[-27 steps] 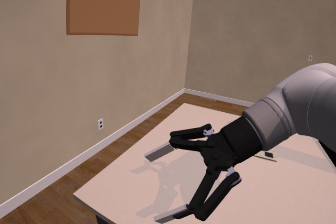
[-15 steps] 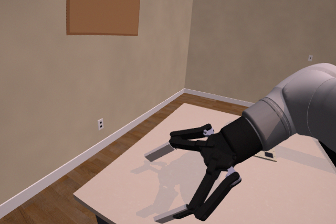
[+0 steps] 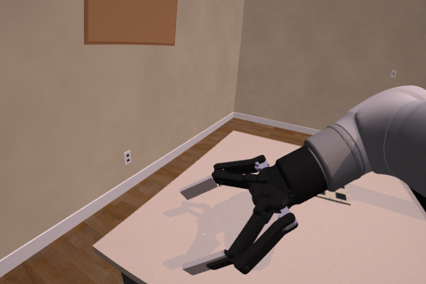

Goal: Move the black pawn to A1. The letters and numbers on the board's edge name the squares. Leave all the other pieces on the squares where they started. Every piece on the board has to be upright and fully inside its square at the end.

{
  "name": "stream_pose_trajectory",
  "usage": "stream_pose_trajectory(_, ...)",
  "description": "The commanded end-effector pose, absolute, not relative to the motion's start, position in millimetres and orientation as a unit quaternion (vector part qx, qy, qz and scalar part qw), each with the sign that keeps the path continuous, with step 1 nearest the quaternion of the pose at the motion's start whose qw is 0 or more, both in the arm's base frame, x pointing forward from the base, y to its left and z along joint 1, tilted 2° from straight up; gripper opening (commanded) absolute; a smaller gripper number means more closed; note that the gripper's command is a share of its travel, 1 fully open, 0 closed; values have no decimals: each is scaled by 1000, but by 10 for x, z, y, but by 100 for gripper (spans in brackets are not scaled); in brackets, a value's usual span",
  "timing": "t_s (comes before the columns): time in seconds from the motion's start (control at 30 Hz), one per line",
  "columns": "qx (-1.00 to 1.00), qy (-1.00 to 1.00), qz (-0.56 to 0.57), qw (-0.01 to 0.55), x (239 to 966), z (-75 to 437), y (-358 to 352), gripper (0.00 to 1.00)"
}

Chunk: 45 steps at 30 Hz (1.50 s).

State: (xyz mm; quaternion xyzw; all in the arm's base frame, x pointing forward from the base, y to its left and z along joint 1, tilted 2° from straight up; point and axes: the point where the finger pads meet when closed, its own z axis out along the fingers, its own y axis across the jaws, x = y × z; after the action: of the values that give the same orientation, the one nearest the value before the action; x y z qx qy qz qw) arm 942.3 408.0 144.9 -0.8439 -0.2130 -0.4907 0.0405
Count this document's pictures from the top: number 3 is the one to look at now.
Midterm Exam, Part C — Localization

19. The chessboard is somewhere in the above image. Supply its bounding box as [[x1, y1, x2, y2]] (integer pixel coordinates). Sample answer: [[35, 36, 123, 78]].
[[315, 185, 351, 206]]

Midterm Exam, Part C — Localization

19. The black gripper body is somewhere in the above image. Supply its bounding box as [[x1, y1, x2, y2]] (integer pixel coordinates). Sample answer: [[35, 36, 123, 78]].
[[248, 146, 327, 213]]

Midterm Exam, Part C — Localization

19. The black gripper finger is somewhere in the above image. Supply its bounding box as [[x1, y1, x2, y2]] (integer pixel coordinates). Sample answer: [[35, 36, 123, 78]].
[[182, 186, 298, 275], [180, 155, 269, 200]]

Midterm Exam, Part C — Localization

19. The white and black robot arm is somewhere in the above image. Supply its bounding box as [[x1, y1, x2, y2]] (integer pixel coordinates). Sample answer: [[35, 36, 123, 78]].
[[304, 86, 426, 197]]

